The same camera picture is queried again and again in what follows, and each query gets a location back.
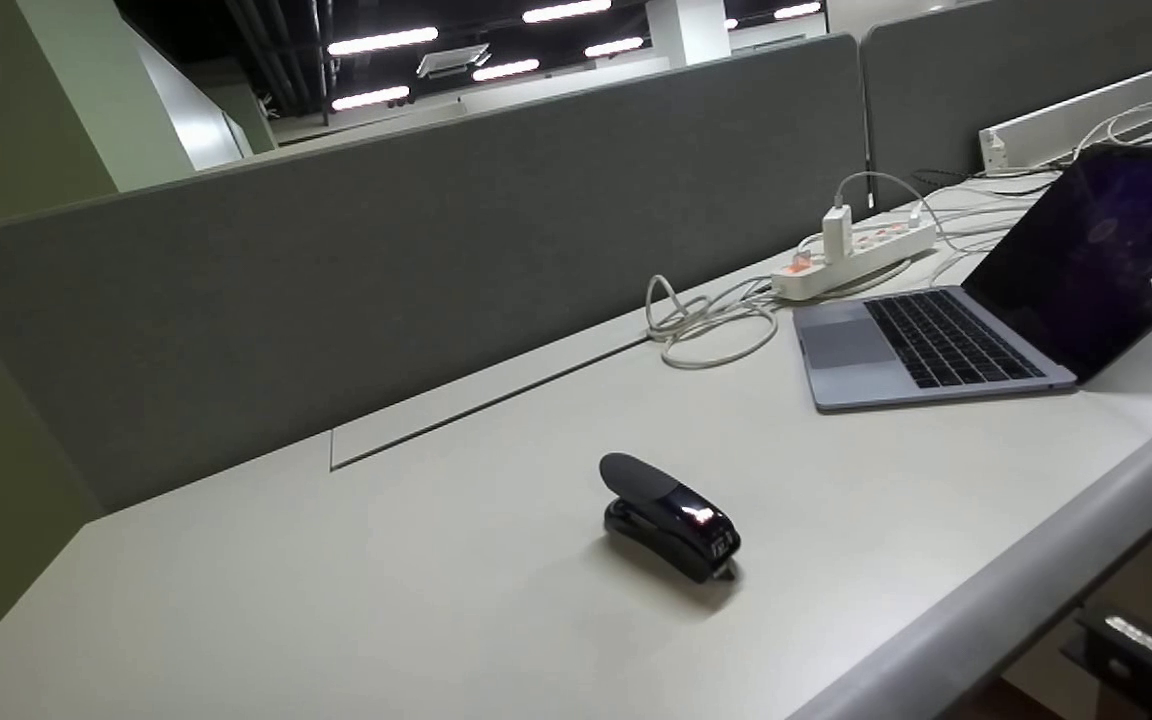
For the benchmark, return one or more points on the silver laptop with stickers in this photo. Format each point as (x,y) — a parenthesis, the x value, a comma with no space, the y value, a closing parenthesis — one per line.
(1058,303)

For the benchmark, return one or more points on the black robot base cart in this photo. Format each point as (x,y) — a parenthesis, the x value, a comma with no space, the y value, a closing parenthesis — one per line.
(1118,655)

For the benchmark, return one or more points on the black stapler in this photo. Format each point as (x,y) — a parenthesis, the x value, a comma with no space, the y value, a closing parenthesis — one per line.
(667,517)

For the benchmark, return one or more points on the white power adapter plug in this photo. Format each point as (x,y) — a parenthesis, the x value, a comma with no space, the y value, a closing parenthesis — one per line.
(836,232)

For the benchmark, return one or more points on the white power strip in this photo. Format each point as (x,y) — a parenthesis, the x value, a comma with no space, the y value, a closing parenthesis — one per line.
(809,268)

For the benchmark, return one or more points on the grey desk divider panel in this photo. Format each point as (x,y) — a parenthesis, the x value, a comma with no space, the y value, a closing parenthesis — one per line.
(193,327)

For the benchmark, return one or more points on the white cable tray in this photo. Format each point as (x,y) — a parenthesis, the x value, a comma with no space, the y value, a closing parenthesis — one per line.
(1044,133)

